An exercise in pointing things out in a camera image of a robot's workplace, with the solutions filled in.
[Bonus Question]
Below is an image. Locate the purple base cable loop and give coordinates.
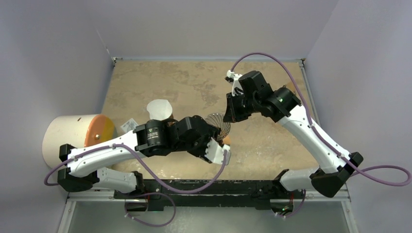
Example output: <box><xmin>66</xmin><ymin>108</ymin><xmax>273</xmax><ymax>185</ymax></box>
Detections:
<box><xmin>124</xmin><ymin>192</ymin><xmax>177</xmax><ymax>227</ymax></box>

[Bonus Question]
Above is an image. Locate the white paper coffee filter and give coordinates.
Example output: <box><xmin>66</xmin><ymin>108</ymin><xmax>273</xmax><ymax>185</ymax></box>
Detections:
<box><xmin>146</xmin><ymin>99</ymin><xmax>173</xmax><ymax>120</ymax></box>

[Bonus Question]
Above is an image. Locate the white cylinder with orange lid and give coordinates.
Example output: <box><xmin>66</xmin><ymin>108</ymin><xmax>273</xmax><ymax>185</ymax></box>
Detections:
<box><xmin>42</xmin><ymin>114</ymin><xmax>117</xmax><ymax>168</ymax></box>

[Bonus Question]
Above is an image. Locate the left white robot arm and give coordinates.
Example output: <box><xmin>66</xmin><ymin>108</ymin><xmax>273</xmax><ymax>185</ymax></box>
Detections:
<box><xmin>57</xmin><ymin>116</ymin><xmax>230</xmax><ymax>199</ymax></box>

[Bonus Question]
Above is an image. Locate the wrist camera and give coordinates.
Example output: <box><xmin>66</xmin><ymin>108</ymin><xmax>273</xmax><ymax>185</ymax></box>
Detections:
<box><xmin>205</xmin><ymin>138</ymin><xmax>231</xmax><ymax>166</ymax></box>
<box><xmin>225</xmin><ymin>70</ymin><xmax>243</xmax><ymax>96</ymax></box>

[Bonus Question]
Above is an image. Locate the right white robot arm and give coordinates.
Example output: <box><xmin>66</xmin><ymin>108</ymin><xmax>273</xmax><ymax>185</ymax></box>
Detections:
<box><xmin>223</xmin><ymin>70</ymin><xmax>363</xmax><ymax>198</ymax></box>

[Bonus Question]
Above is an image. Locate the coffee filter package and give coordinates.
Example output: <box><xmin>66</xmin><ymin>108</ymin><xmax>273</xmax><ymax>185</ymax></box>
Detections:
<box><xmin>284</xmin><ymin>82</ymin><xmax>297</xmax><ymax>96</ymax></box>

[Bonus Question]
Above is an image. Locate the smoked glass dripper cone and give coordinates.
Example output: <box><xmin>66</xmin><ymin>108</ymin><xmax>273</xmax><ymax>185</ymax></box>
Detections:
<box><xmin>205</xmin><ymin>113</ymin><xmax>231</xmax><ymax>141</ymax></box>

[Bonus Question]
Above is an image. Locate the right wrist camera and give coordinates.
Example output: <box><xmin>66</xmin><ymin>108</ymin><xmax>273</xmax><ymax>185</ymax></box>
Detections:
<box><xmin>225</xmin><ymin>70</ymin><xmax>243</xmax><ymax>96</ymax></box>

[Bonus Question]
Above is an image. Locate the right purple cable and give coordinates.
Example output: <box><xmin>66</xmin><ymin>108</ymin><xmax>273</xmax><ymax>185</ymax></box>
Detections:
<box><xmin>230</xmin><ymin>52</ymin><xmax>412</xmax><ymax>187</ymax></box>

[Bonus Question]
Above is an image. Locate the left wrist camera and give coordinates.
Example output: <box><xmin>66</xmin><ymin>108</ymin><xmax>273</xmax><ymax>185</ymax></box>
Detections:
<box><xmin>205</xmin><ymin>138</ymin><xmax>231</xmax><ymax>166</ymax></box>

